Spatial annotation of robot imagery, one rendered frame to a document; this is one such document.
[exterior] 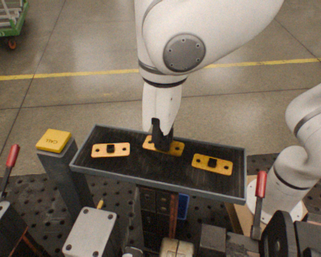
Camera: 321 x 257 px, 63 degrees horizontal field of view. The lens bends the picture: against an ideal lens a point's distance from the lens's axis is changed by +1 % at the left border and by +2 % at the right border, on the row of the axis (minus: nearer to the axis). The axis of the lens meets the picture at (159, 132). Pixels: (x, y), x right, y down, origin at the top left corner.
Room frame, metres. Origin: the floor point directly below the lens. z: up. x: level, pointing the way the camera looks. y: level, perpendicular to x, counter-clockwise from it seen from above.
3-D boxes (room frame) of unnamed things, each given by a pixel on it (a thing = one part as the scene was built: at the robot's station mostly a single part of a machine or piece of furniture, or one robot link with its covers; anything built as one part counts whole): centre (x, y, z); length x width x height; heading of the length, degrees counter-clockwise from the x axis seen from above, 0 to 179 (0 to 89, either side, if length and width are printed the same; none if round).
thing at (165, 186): (0.37, 0.00, 1.16); 0.37 x 0.14 x 0.02; 77
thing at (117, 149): (0.39, 0.11, 1.17); 0.08 x 0.04 x 0.01; 94
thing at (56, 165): (0.42, 0.25, 0.92); 0.08 x 0.08 x 0.44; 77
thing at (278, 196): (0.47, -0.40, 0.88); 0.19 x 0.19 x 0.18
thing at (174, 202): (0.37, 0.00, 0.92); 0.10 x 0.08 x 0.45; 77
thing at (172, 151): (0.37, -0.01, 1.20); 0.08 x 0.04 x 0.01; 72
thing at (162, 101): (0.37, -0.01, 1.33); 0.10 x 0.07 x 0.11; 162
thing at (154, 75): (0.37, -0.01, 1.39); 0.09 x 0.08 x 0.03; 162
